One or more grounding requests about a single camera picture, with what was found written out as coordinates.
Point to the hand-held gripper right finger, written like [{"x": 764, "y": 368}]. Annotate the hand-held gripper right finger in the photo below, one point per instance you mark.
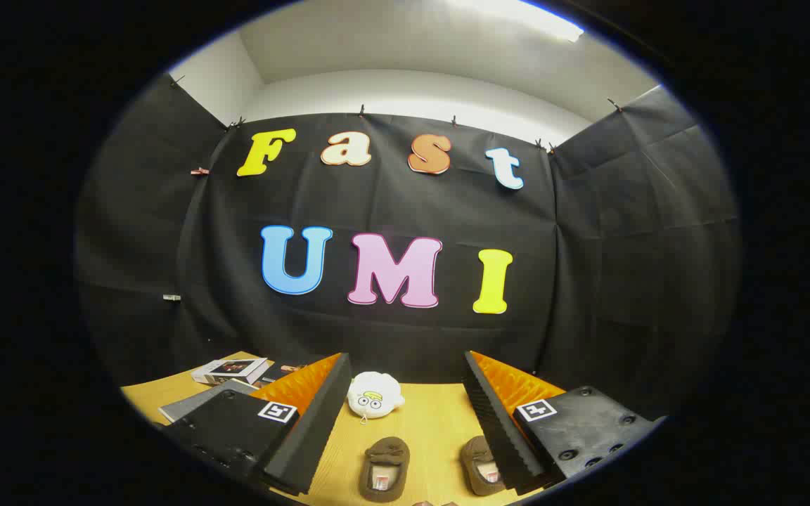
[{"x": 496, "y": 429}]

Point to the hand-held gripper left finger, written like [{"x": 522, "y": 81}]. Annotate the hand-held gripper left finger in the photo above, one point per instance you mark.
[{"x": 313, "y": 436}]

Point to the brown fuzzy slipper shoe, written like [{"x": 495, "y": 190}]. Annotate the brown fuzzy slipper shoe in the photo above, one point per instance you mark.
[
  {"x": 475, "y": 450},
  {"x": 385, "y": 450}
]

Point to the grey fabric storage box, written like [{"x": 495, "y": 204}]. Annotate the grey fabric storage box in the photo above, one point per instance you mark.
[{"x": 197, "y": 402}]

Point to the white plush toy with face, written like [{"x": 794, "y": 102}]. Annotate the white plush toy with face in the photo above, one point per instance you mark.
[{"x": 377, "y": 390}]

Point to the white book with dark photo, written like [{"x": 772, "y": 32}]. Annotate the white book with dark photo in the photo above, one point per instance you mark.
[{"x": 236, "y": 367}]

